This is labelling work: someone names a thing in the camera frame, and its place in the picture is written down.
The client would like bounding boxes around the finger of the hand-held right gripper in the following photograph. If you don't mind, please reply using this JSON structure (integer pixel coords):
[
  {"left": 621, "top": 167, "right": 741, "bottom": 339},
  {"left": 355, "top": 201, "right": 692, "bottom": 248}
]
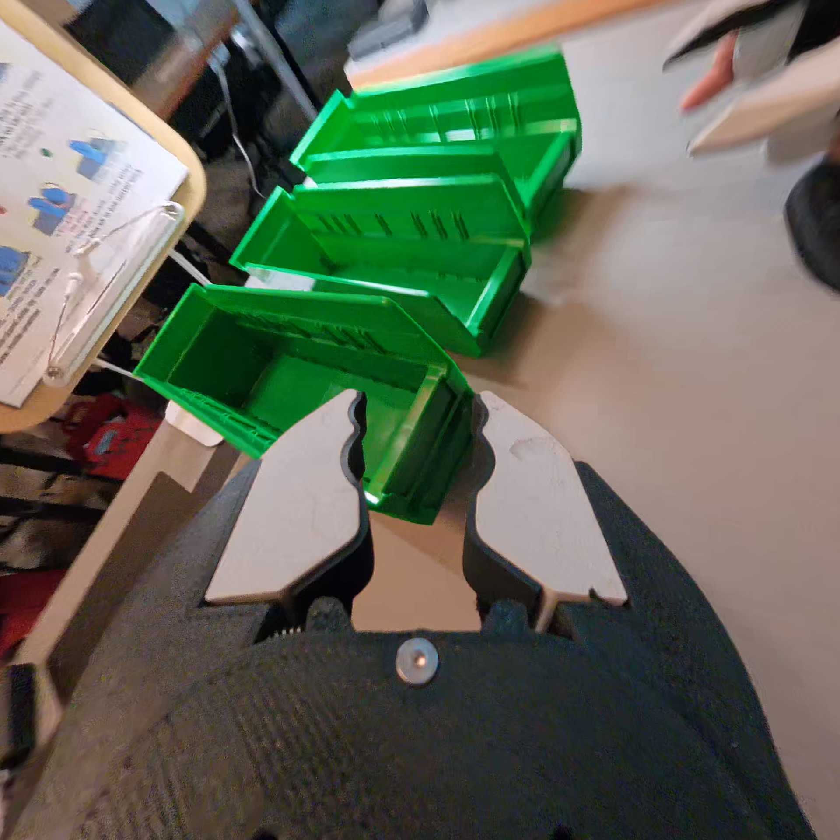
[
  {"left": 663, "top": 0, "right": 811, "bottom": 76},
  {"left": 686, "top": 41, "right": 840, "bottom": 165}
]

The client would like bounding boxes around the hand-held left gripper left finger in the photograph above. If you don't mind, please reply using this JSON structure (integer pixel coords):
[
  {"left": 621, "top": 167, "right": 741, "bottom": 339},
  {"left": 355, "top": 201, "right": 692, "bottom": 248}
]
[{"left": 203, "top": 389, "right": 375, "bottom": 619}]

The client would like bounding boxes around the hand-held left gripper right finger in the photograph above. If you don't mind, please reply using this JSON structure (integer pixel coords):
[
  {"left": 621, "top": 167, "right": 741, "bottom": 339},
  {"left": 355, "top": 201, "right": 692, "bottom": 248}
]
[{"left": 462, "top": 391, "right": 630, "bottom": 631}]

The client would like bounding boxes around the black chair armrest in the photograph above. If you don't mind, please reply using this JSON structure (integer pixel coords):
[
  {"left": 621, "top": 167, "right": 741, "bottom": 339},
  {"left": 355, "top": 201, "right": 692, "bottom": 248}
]
[{"left": 784, "top": 161, "right": 840, "bottom": 293}]

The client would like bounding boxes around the white board stand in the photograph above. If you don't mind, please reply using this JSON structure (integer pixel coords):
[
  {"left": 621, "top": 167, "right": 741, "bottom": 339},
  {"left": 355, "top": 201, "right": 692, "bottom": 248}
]
[{"left": 92, "top": 249, "right": 316, "bottom": 450}]

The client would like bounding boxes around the red bag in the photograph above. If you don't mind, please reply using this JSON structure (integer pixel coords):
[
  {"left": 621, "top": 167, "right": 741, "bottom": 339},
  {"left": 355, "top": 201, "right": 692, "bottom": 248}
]
[
  {"left": 0, "top": 571, "right": 67, "bottom": 657},
  {"left": 62, "top": 394, "right": 163, "bottom": 481}
]

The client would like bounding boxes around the clear page holder bar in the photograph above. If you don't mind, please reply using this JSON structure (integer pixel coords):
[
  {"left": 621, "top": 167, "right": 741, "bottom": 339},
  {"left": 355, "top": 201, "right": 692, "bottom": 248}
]
[{"left": 42, "top": 202, "right": 186, "bottom": 388}]

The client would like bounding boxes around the wood-edged white table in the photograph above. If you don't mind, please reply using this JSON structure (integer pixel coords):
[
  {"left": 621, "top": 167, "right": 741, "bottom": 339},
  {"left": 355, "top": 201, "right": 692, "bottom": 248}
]
[{"left": 344, "top": 0, "right": 697, "bottom": 89}]

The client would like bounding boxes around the black box device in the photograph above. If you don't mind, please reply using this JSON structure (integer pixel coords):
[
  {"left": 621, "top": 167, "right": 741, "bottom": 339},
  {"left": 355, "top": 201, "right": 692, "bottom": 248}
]
[{"left": 0, "top": 663, "right": 38, "bottom": 769}]

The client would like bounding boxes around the grey flat case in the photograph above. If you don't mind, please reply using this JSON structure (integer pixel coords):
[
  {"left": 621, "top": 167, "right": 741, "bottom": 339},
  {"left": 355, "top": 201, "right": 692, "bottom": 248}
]
[{"left": 348, "top": 0, "right": 429, "bottom": 61}]

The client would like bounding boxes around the white instruction sheet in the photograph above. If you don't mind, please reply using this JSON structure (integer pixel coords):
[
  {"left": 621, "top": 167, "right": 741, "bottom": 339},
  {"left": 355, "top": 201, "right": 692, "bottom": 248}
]
[{"left": 0, "top": 23, "right": 190, "bottom": 408}]

